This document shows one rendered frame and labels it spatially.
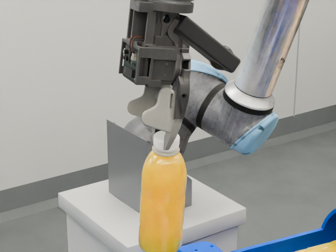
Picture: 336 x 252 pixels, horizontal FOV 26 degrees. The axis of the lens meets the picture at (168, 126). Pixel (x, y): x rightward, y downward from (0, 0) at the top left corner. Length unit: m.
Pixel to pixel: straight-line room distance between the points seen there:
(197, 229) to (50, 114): 2.66
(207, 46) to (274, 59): 0.49
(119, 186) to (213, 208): 0.22
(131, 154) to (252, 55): 0.35
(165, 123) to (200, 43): 0.12
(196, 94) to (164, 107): 0.59
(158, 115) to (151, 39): 0.11
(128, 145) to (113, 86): 2.73
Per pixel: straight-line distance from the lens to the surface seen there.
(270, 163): 4.88
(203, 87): 1.62
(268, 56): 1.51
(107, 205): 1.69
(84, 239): 1.72
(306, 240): 1.65
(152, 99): 1.08
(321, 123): 5.57
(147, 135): 1.59
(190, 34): 1.03
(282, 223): 4.13
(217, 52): 1.05
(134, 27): 1.02
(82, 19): 4.15
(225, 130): 1.59
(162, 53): 1.00
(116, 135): 1.66
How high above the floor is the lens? 1.90
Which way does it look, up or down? 20 degrees down
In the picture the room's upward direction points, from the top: straight up
